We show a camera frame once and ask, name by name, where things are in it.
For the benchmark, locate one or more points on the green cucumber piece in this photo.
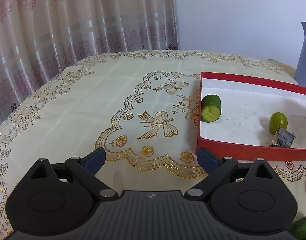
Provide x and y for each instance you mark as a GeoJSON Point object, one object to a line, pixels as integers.
{"type": "Point", "coordinates": [210, 108]}

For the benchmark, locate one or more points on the green pepper piece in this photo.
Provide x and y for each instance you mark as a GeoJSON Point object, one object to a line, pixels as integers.
{"type": "Point", "coordinates": [298, 229]}

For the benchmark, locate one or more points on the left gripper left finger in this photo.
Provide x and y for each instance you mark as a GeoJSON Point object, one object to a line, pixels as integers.
{"type": "Point", "coordinates": [84, 171]}

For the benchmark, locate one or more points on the green round fruit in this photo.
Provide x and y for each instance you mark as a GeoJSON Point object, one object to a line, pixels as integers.
{"type": "Point", "coordinates": [277, 120]}

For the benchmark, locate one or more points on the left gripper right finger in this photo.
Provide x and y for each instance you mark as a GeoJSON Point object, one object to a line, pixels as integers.
{"type": "Point", "coordinates": [219, 171]}

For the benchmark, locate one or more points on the pink floral curtain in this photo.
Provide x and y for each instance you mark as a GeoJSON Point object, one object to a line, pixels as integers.
{"type": "Point", "coordinates": [40, 38]}

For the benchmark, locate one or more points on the red shallow tray box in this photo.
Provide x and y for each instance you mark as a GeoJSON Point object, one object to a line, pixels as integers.
{"type": "Point", "coordinates": [247, 103]}

